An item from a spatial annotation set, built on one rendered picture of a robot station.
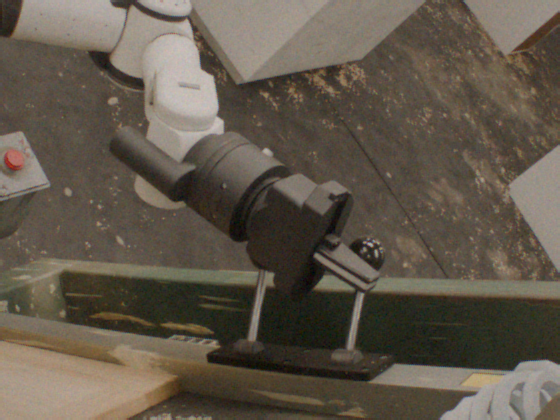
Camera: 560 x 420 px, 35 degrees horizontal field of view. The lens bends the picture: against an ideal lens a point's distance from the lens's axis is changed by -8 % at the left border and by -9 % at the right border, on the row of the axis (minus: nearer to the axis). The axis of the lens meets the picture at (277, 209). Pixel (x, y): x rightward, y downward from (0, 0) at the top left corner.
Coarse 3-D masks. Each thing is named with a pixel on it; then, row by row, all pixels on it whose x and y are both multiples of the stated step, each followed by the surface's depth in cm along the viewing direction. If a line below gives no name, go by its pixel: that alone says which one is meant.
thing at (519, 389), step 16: (496, 384) 30; (512, 384) 29; (528, 384) 28; (544, 384) 28; (464, 400) 30; (480, 400) 29; (496, 400) 28; (512, 400) 30; (528, 400) 27; (544, 400) 30; (448, 416) 31; (464, 416) 29; (480, 416) 28; (496, 416) 28; (512, 416) 31; (528, 416) 27
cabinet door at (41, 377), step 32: (0, 352) 115; (32, 352) 114; (0, 384) 103; (32, 384) 102; (64, 384) 101; (96, 384) 100; (128, 384) 99; (160, 384) 98; (0, 416) 93; (32, 416) 92; (64, 416) 90; (96, 416) 90; (128, 416) 93
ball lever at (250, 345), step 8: (256, 264) 98; (264, 272) 98; (264, 280) 98; (256, 288) 97; (264, 288) 98; (256, 296) 97; (256, 304) 97; (256, 312) 97; (256, 320) 97; (248, 328) 97; (256, 328) 96; (248, 336) 96; (256, 336) 96; (240, 344) 96; (248, 344) 95; (256, 344) 95; (240, 352) 96; (248, 352) 95; (256, 352) 95
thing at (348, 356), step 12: (360, 240) 90; (372, 240) 90; (360, 252) 90; (372, 252) 90; (384, 252) 91; (372, 264) 90; (360, 300) 90; (360, 312) 90; (348, 336) 89; (348, 348) 89; (336, 360) 88; (348, 360) 88
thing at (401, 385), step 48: (0, 336) 121; (48, 336) 114; (96, 336) 111; (144, 336) 109; (192, 384) 99; (240, 384) 95; (288, 384) 91; (336, 384) 87; (384, 384) 84; (432, 384) 81
